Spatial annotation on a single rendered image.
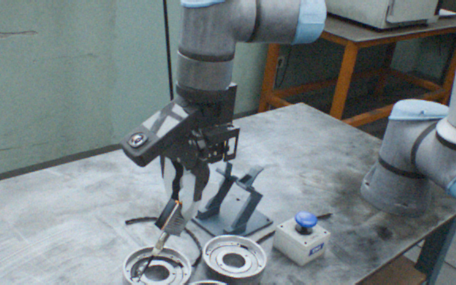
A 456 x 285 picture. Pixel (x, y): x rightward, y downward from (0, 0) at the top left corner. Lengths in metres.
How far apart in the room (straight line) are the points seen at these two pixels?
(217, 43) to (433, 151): 0.54
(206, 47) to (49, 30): 1.73
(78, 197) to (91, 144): 1.61
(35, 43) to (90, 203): 1.39
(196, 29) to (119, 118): 2.04
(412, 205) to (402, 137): 0.16
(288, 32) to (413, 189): 0.57
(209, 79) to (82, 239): 0.41
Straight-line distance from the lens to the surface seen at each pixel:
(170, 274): 0.82
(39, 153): 2.52
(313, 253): 0.94
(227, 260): 0.89
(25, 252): 0.92
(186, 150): 0.70
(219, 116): 0.72
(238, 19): 0.64
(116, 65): 2.54
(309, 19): 0.69
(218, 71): 0.66
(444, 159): 1.01
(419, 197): 1.16
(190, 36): 0.65
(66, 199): 1.03
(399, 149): 1.11
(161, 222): 0.77
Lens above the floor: 1.37
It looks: 26 degrees down
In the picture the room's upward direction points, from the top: 8 degrees clockwise
